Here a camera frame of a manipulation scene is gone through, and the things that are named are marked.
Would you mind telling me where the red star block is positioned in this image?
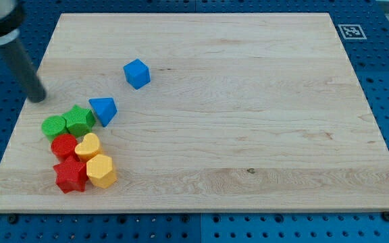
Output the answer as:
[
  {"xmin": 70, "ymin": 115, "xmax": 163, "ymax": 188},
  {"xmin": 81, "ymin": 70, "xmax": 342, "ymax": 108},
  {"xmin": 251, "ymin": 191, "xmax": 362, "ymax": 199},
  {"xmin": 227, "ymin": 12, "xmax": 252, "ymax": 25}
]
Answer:
[{"xmin": 53, "ymin": 156, "xmax": 88, "ymax": 194}]

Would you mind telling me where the green star block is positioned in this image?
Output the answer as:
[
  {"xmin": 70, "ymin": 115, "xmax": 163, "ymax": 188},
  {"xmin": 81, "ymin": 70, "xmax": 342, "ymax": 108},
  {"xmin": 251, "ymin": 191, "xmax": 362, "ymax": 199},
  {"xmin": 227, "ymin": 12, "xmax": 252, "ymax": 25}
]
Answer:
[{"xmin": 62, "ymin": 105, "xmax": 96, "ymax": 138}]

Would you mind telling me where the blue cube block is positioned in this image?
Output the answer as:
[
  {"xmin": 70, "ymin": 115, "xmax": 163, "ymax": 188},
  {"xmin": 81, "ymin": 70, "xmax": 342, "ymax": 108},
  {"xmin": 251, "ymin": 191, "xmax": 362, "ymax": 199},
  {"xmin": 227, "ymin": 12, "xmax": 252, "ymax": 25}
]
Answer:
[{"xmin": 123, "ymin": 59, "xmax": 151, "ymax": 90}]

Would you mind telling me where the yellow hexagon block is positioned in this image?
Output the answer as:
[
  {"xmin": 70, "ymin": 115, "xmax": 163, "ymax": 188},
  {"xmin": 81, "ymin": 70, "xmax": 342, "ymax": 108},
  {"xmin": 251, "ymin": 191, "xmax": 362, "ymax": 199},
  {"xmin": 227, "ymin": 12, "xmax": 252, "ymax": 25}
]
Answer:
[{"xmin": 86, "ymin": 154, "xmax": 118, "ymax": 188}]

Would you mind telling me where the green cylinder block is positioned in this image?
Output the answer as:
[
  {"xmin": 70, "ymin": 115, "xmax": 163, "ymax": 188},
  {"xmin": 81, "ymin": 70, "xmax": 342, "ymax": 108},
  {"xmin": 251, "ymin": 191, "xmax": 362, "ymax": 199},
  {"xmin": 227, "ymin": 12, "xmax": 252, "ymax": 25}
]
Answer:
[{"xmin": 41, "ymin": 115, "xmax": 68, "ymax": 142}]

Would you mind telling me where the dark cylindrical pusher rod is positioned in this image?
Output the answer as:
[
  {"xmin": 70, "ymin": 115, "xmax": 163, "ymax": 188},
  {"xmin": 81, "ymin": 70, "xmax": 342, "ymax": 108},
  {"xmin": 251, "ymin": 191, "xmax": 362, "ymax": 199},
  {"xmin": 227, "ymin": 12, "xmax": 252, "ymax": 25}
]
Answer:
[{"xmin": 0, "ymin": 38, "xmax": 47, "ymax": 103}]

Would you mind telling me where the light wooden board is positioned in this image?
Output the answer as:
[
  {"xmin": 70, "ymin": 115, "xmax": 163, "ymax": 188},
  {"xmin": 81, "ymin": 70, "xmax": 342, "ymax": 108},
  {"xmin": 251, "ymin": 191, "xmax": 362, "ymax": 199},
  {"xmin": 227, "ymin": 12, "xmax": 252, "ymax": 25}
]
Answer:
[{"xmin": 0, "ymin": 13, "xmax": 389, "ymax": 213}]

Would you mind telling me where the blue triangular prism block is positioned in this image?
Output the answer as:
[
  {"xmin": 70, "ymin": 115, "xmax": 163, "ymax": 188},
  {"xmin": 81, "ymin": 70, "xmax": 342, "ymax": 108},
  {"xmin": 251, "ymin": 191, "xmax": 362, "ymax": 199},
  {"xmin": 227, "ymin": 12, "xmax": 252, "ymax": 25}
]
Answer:
[{"xmin": 88, "ymin": 97, "xmax": 117, "ymax": 127}]

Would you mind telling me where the white fiducial marker tag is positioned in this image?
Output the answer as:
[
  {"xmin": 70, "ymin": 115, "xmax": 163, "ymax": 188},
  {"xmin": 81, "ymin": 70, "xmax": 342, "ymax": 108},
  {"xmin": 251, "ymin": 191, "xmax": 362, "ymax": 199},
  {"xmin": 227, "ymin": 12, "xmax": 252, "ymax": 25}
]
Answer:
[{"xmin": 338, "ymin": 24, "xmax": 367, "ymax": 40}]

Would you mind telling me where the red cylinder block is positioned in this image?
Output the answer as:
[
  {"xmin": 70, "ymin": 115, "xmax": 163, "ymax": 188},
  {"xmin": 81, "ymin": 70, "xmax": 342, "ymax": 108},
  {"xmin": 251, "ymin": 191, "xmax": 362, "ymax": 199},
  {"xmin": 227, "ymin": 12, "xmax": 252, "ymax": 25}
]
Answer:
[{"xmin": 51, "ymin": 134, "xmax": 78, "ymax": 162}]

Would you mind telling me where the yellow heart block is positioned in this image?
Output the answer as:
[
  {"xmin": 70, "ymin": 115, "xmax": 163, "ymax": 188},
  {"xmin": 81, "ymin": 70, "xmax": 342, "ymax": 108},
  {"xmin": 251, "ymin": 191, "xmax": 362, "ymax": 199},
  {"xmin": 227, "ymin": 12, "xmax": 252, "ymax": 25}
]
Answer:
[{"xmin": 74, "ymin": 133, "xmax": 103, "ymax": 162}]

